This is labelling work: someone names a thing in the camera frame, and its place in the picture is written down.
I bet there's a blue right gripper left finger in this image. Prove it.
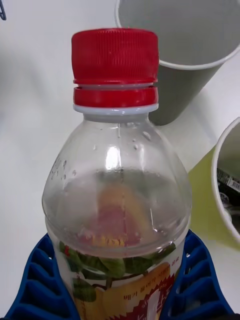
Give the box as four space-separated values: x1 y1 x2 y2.
3 233 82 320

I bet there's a yellow-green plastic waste bin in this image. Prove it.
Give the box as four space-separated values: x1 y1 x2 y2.
187 116 240 251

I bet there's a grey plastic waste bin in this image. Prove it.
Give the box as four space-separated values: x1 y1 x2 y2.
114 0 240 127

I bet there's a black drink can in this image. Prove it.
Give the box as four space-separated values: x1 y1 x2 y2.
216 167 240 216

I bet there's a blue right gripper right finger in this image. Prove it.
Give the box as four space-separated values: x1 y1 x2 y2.
159 228 236 320

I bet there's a clear bottle with red cap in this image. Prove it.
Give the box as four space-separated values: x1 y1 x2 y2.
41 27 193 320

